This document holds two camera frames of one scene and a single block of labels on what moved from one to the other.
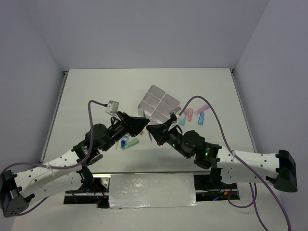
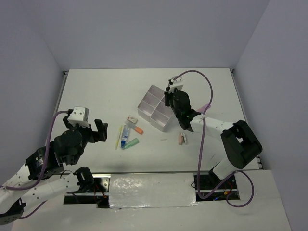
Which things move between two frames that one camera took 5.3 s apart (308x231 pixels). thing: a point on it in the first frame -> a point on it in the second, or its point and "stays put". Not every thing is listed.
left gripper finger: (134, 129) -> (68, 125)
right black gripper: (158, 131) -> (168, 95)
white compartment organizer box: (157, 105) stays put
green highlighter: (133, 142) stays put
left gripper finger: (130, 121) -> (101, 134)
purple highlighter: (201, 109) stays put
